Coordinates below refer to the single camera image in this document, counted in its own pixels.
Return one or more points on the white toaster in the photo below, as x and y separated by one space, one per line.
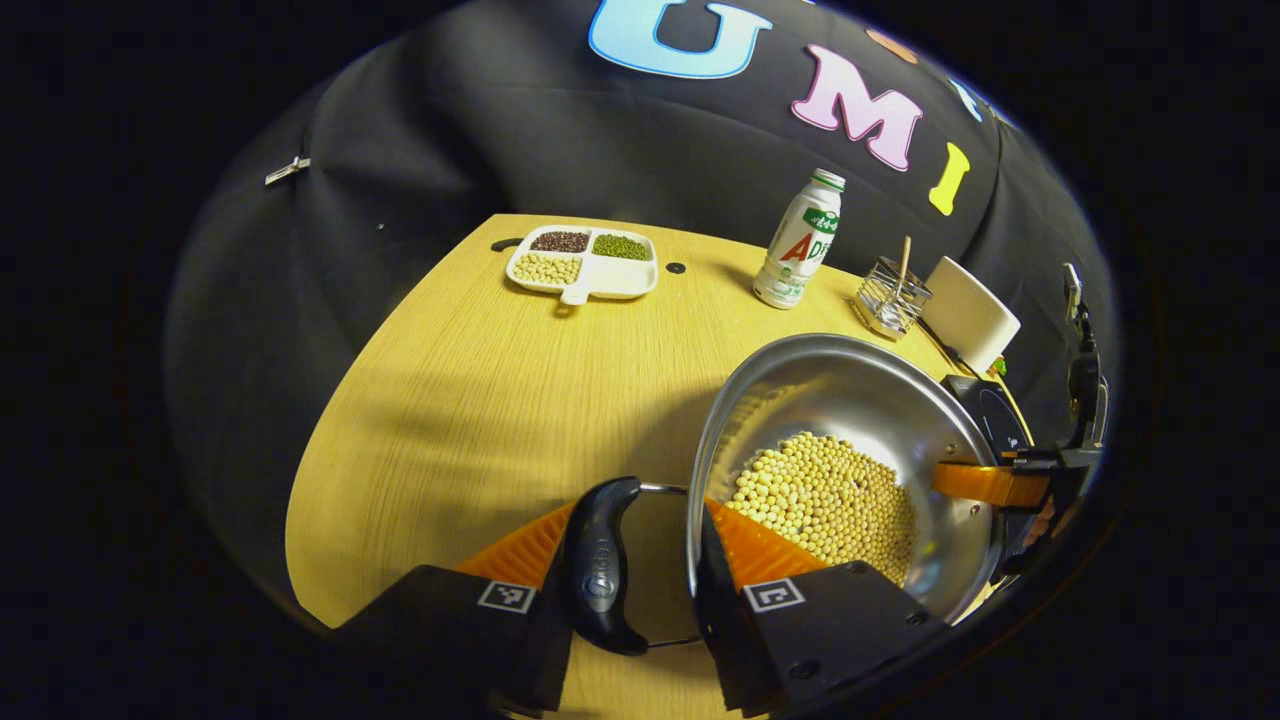
970 310

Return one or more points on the black induction cooktop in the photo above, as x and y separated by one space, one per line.
1000 410

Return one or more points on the white drink bottle green label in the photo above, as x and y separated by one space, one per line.
795 250

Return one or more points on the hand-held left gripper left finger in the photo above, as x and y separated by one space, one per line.
440 620

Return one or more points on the silver metal clip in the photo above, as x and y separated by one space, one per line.
287 170

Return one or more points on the black backdrop cloth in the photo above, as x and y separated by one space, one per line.
400 130

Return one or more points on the toy sandwich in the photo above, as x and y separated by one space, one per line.
998 366

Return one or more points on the white divided dish of beans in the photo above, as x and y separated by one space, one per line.
610 275

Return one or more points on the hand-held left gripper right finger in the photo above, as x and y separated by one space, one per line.
720 640

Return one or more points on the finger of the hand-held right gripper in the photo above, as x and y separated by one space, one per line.
985 484

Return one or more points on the pile of yellow soybeans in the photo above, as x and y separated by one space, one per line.
820 505

